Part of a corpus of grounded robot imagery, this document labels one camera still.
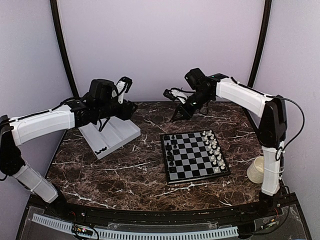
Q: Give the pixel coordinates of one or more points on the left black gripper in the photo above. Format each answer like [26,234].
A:
[128,111]

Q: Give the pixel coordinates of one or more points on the black white chess board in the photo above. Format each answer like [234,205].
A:
[189,162]

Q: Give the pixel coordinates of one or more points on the right black frame post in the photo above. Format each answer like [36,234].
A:
[260,43]

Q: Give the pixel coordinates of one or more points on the black pieces pile in tray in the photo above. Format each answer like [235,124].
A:
[101,150]

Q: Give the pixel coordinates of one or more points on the white cable duct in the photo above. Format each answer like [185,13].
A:
[119,231]

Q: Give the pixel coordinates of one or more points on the black front rail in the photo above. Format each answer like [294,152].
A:
[96,216]

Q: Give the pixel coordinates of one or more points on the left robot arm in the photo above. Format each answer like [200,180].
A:
[71,113]

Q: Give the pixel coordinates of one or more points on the white plastic tray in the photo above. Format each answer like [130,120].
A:
[114,135]

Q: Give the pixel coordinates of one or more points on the cream ribbed mug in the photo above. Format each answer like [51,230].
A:
[255,172]

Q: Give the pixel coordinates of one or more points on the white chess pieces row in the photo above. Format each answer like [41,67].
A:
[213,152]

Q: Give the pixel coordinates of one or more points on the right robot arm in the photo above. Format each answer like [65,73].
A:
[271,130]

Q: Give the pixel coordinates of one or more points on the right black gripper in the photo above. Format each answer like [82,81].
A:
[187,113]

